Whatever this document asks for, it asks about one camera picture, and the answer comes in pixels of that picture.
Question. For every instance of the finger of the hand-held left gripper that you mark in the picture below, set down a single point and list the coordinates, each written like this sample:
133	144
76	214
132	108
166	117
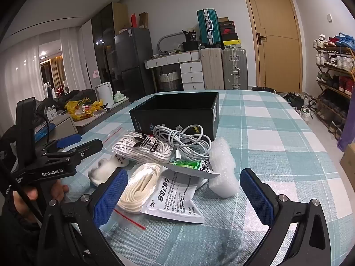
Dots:
69	140
88	148

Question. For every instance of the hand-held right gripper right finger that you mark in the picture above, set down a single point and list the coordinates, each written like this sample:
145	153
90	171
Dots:
258	196

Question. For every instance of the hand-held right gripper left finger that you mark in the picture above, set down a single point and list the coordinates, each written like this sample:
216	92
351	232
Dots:
111	196

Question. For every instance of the white plush toy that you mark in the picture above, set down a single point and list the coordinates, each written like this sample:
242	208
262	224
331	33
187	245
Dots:
104	169

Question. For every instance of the cream shoelaces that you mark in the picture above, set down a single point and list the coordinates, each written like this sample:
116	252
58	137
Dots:
141	185

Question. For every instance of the bubble wrap piece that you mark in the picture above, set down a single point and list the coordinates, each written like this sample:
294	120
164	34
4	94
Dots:
223	166

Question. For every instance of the clear silver plastic packet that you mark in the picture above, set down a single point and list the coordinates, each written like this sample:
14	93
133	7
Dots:
138	148

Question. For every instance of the white medicine sachet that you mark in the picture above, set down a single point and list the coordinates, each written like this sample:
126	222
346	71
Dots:
174	199

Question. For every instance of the green sachet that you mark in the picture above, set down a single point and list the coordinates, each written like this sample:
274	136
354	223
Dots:
188	167

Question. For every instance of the black cardboard box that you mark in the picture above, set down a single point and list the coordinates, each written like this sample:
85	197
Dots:
177	108

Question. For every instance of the person's left forearm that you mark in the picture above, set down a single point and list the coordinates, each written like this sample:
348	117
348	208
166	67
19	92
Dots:
16	243

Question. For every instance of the person's left hand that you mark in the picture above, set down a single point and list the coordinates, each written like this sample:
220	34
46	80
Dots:
23	207

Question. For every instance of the grey low cabinet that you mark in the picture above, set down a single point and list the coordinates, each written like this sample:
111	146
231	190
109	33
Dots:
83	124

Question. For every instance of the clear zip bag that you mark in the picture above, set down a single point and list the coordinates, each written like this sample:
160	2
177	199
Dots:
112	134

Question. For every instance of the yellow plastic bag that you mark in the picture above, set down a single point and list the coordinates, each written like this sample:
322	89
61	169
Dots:
83	108

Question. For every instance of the black clothing pile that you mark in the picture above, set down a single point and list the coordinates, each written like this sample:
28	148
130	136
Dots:
77	95

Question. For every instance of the teal checked tablecloth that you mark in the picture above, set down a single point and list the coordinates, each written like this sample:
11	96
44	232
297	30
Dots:
277	144

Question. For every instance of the white sheer curtains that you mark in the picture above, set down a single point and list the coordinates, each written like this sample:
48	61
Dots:
72	55

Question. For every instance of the grey refrigerator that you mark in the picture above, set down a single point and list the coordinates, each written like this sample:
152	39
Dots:
133	66

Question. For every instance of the dark glossy cabinet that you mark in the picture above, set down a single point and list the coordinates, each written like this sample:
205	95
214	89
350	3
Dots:
104	47

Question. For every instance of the group of shoes on floor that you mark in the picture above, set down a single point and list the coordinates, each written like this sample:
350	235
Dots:
301	104

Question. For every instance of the woven laundry basket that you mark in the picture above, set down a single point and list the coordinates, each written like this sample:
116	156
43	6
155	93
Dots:
167	80

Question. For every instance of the black slippers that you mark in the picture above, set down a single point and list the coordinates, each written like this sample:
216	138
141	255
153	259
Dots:
262	89

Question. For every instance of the purple bag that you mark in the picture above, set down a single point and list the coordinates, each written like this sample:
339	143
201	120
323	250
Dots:
348	122

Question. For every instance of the white desk with drawers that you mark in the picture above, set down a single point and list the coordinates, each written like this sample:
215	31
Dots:
191	70

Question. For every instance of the silver suitcase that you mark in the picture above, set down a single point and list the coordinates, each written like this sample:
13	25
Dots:
235	69

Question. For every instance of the red bag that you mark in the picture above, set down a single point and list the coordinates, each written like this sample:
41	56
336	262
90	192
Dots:
134	20

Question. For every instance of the beige suitcase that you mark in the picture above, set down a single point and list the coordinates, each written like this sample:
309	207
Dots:
212	69

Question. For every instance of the brown cardboard carton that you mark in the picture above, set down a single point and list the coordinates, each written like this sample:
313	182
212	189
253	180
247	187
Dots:
143	20

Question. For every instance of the black bag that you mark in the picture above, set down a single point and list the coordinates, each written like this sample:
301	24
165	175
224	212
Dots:
190	43

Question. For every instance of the wooden shoe rack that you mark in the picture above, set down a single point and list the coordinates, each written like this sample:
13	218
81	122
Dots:
332	70

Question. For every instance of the wooden door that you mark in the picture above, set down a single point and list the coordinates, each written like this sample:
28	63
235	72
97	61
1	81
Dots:
277	47

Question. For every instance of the rows of shoes on rack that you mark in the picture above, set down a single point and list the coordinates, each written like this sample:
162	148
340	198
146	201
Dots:
337	61

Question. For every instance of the stack of shoe boxes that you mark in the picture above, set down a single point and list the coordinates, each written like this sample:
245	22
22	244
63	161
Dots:
228	33

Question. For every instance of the teal suitcase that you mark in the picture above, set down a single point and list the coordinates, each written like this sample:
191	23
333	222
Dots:
208	27

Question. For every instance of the grey tube frame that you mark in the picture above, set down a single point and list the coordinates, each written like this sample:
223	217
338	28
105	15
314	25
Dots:
166	37

